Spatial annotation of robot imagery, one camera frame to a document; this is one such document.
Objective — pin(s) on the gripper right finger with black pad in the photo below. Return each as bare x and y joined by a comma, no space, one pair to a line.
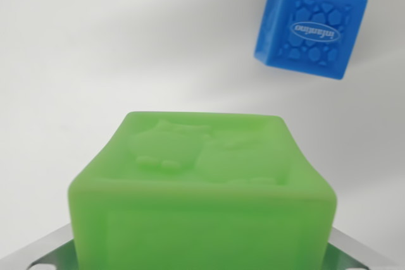
354,251

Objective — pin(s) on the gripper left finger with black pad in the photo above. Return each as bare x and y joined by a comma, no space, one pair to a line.
41,251

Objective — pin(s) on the green toy cube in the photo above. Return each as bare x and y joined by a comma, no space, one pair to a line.
202,206

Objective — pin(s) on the blue toy cube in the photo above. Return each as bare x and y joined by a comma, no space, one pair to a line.
313,29

